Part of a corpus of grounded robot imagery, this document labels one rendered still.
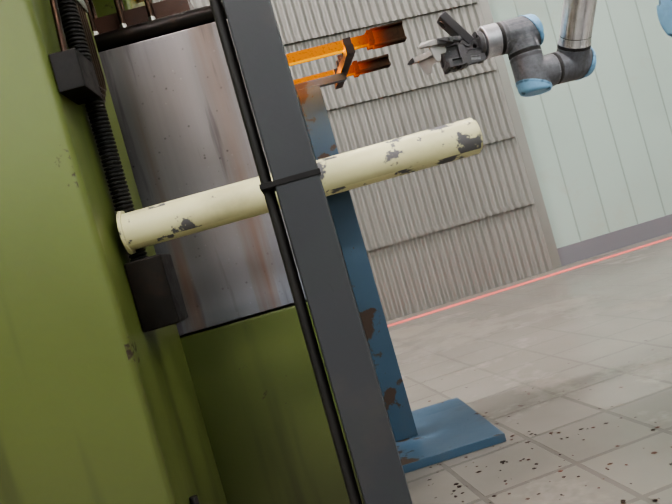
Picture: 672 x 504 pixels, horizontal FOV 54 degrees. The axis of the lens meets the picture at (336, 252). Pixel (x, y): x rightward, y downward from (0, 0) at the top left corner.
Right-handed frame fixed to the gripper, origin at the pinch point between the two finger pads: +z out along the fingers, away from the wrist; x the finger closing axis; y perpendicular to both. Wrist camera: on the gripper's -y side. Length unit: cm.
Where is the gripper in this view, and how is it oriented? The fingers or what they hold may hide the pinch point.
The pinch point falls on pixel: (410, 54)
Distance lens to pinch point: 190.6
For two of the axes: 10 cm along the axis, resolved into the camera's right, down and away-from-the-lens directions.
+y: 2.7, 9.6, 0.1
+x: -0.7, 0.1, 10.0
